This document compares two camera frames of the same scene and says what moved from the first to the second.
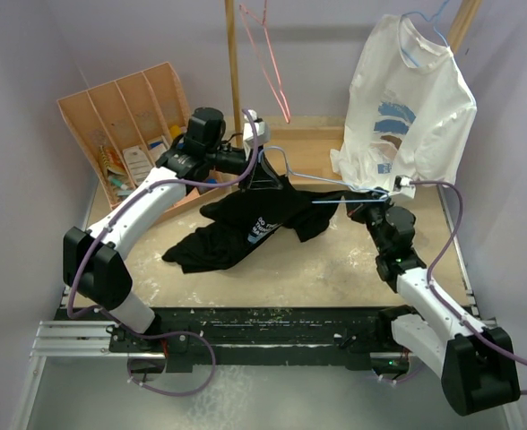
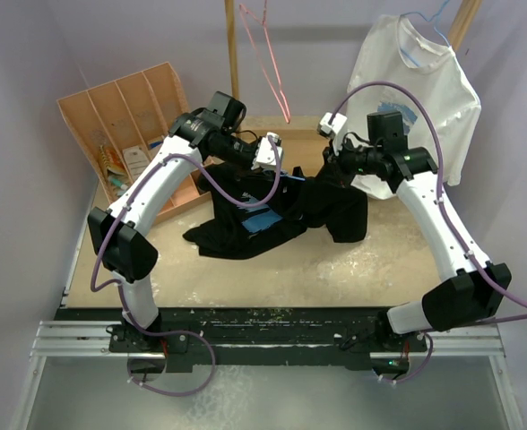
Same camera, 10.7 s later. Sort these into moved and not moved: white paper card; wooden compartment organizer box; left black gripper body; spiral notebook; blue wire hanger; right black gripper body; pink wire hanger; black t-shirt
Moved: blue wire hanger; left black gripper body; black t-shirt; right black gripper body
Not moved: white paper card; spiral notebook; wooden compartment organizer box; pink wire hanger
